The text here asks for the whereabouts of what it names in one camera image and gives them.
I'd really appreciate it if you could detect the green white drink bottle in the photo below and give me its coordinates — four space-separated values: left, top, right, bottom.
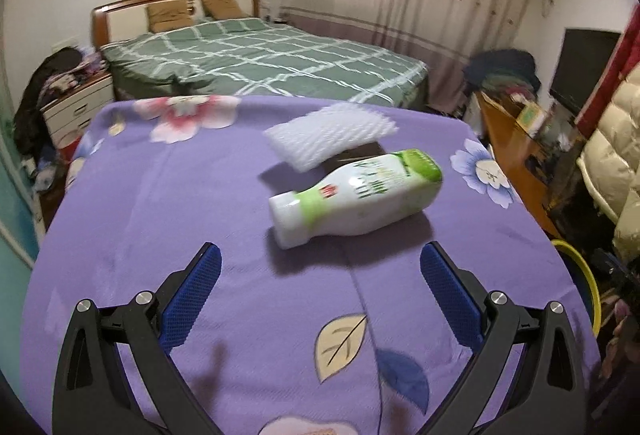
269 149 444 250

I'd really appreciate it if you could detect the white foam fruit net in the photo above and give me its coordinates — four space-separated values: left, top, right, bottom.
264 102 398 173

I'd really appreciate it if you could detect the yellow rimmed trash bin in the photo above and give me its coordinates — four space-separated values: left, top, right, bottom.
551 239 602 337

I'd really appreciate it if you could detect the purple floral tablecloth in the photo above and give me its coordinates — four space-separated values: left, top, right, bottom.
20 97 600 434

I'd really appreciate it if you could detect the wooden low cabinet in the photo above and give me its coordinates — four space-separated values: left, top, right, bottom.
475 94 561 238

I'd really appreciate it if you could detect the cream puffer jacket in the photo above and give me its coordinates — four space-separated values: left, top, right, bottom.
577 69 640 263

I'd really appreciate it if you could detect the red bucket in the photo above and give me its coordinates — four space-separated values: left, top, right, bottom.
58 130 82 164

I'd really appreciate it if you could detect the black bag on nightstand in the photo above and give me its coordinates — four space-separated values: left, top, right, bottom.
12 46 84 161

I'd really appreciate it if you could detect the white nightstand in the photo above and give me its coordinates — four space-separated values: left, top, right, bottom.
42 72 114 148

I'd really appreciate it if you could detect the brown plastic tray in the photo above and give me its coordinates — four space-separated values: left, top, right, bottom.
322 141 385 170

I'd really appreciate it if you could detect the pile of folded clothes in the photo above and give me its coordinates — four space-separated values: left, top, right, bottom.
463 48 541 100

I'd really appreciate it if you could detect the black television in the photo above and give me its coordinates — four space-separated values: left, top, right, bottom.
549 28 620 116

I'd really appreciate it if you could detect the red dotted jacket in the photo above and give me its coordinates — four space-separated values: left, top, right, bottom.
575 5 640 139

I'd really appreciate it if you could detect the green plaid bed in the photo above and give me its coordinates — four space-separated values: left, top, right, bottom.
101 18 427 109

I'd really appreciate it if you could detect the wooden headboard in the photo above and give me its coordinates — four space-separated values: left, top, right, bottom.
91 0 260 49

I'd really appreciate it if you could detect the brown pillow left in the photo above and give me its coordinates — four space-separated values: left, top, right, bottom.
146 0 194 33

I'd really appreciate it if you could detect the brown pillow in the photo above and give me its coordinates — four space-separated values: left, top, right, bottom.
200 0 246 20
146 0 194 33

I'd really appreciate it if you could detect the brown pillow right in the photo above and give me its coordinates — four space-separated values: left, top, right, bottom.
200 0 246 20

